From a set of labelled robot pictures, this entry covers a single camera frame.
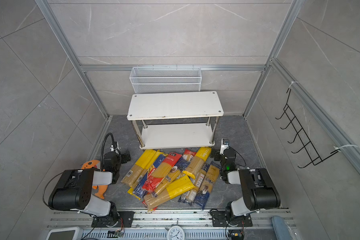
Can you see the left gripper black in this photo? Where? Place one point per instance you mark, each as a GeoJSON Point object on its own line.
{"type": "Point", "coordinates": [123, 156]}

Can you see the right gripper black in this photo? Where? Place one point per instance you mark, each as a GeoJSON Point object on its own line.
{"type": "Point", "coordinates": [217, 153]}

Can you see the yellow Pastatime spaghetti bag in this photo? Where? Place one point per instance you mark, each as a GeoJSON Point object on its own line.
{"type": "Point", "coordinates": [197, 162]}

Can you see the blue Ankara spaghetti bag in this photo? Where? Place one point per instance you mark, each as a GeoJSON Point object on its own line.
{"type": "Point", "coordinates": [181, 165]}

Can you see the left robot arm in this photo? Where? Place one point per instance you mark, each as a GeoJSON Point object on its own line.
{"type": "Point", "coordinates": [80, 190]}

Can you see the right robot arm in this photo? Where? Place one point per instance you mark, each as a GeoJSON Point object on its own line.
{"type": "Point", "coordinates": [258, 190]}

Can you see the white two-tier shelf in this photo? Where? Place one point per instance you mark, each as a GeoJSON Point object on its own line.
{"type": "Point", "coordinates": [175, 106]}

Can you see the orange shark plush toy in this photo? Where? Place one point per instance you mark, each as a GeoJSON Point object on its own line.
{"type": "Point", "coordinates": [101, 179]}

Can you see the red white label spaghetti bag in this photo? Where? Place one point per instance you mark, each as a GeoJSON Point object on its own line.
{"type": "Point", "coordinates": [188, 155]}

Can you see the blue Barilla spaghetti box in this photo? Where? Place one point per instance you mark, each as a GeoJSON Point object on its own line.
{"type": "Point", "coordinates": [137, 191]}

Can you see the blue white label spaghetti bag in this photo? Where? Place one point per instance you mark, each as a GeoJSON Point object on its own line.
{"type": "Point", "coordinates": [189, 196]}

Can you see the white tablet device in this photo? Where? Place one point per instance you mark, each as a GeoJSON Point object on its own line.
{"type": "Point", "coordinates": [72, 233]}

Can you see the white analog clock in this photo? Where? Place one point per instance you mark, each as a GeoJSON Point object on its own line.
{"type": "Point", "coordinates": [176, 233]}

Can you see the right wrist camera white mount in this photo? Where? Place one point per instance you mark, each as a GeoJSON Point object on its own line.
{"type": "Point", "coordinates": [225, 143]}

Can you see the black wall hook rack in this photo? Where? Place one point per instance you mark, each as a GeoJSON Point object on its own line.
{"type": "Point", "coordinates": [301, 136]}

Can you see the white wire mesh basket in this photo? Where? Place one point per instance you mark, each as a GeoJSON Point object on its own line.
{"type": "Point", "coordinates": [155, 80]}

